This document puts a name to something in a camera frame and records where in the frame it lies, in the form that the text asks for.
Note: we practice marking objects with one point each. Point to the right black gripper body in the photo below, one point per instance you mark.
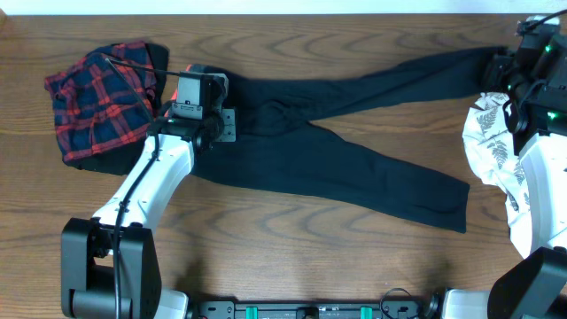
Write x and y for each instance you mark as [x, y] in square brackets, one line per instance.
[503, 73]

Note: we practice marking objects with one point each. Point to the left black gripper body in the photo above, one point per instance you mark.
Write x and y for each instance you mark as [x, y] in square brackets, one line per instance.
[220, 128]

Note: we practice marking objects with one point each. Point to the black leggings with red waistband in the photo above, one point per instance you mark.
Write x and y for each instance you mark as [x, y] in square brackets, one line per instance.
[281, 148]

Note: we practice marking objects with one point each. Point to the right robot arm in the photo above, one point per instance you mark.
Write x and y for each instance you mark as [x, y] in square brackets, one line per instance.
[534, 78]

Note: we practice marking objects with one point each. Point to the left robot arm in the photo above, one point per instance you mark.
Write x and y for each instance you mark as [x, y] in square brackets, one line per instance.
[109, 264]

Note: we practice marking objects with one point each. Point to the white fern print garment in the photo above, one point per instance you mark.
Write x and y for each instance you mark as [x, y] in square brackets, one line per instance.
[489, 150]

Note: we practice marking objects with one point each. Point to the red navy plaid garment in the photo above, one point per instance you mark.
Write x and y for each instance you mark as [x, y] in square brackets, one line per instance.
[99, 102]

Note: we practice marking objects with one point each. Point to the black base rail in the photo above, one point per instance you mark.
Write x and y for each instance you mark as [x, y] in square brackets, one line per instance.
[395, 304]

